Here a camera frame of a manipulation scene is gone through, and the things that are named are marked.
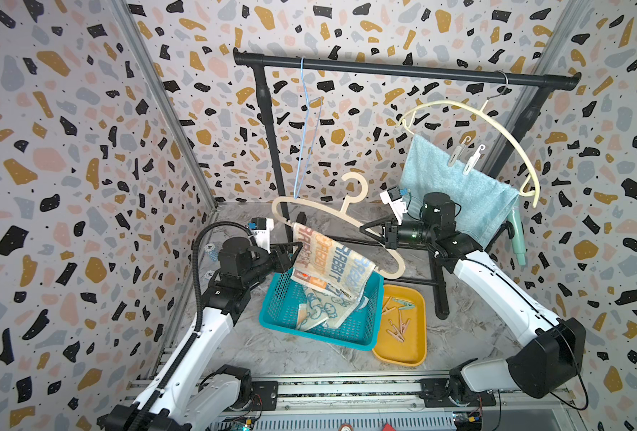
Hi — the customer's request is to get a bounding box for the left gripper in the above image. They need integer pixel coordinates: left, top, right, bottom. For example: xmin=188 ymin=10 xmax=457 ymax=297
xmin=245 ymin=241 xmax=307 ymax=291

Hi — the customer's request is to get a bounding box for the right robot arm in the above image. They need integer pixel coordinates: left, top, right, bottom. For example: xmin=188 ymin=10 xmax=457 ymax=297
xmin=359 ymin=192 xmax=586 ymax=405

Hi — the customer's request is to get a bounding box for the yellow clothespin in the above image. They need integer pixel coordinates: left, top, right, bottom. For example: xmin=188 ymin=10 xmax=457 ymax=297
xmin=381 ymin=298 xmax=395 ymax=315

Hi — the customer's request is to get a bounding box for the beige pink clothespin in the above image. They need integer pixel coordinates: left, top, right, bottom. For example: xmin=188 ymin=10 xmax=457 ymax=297
xmin=386 ymin=321 xmax=406 ymax=343

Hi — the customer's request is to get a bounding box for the teal plastic basket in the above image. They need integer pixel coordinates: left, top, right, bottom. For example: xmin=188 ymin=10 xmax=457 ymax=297
xmin=259 ymin=271 xmax=384 ymax=351

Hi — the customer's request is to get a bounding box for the aluminium rail base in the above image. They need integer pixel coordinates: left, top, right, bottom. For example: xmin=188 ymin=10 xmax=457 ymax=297
xmin=241 ymin=370 xmax=586 ymax=430

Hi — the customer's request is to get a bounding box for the cream RABBIT lettered towel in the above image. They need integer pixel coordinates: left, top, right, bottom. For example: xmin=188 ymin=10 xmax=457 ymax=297
xmin=292 ymin=223 xmax=375 ymax=302

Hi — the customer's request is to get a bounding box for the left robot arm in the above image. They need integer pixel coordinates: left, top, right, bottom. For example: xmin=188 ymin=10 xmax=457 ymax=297
xmin=103 ymin=217 xmax=303 ymax=430

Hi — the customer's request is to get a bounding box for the yellow plastic tray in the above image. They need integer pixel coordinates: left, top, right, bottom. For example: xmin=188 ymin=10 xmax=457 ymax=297
xmin=372 ymin=285 xmax=427 ymax=367

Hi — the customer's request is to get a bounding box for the beige plastic hanger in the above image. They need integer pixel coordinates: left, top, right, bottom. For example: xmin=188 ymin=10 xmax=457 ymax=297
xmin=271 ymin=172 xmax=406 ymax=280

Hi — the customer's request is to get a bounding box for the light teal towel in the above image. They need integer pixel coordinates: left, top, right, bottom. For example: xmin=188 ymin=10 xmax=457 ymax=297
xmin=399 ymin=136 xmax=519 ymax=247

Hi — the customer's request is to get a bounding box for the black clothes rack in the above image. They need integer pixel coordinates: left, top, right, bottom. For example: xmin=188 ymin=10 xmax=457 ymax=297
xmin=231 ymin=47 xmax=582 ymax=321

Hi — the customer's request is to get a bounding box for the blue wire hanger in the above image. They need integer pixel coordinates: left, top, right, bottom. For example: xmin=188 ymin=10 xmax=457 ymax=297
xmin=293 ymin=57 xmax=323 ymax=199

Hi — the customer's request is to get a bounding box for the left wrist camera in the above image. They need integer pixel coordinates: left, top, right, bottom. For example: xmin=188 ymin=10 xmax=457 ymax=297
xmin=248 ymin=217 xmax=275 ymax=252

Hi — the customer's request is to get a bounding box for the green clothespin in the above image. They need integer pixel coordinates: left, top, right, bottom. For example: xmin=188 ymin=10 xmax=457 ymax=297
xmin=390 ymin=298 xmax=415 ymax=311

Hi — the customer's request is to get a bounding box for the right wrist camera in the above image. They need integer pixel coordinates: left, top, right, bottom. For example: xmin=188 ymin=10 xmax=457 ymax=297
xmin=379 ymin=187 xmax=408 ymax=226

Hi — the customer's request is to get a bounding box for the cream plastic hanger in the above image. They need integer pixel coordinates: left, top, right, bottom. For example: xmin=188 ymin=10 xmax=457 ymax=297
xmin=397 ymin=71 xmax=543 ymax=210

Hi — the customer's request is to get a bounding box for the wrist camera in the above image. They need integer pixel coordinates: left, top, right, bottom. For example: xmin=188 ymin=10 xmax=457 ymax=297
xmin=379 ymin=187 xmax=408 ymax=226
xmin=248 ymin=217 xmax=275 ymax=252

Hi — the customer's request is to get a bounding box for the cream towel blue cartoon print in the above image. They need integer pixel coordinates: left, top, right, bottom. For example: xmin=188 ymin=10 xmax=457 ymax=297
xmin=296 ymin=287 xmax=369 ymax=332

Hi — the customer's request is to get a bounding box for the mint green microphone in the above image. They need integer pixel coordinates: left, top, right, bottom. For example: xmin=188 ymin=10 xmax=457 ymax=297
xmin=507 ymin=205 xmax=527 ymax=267

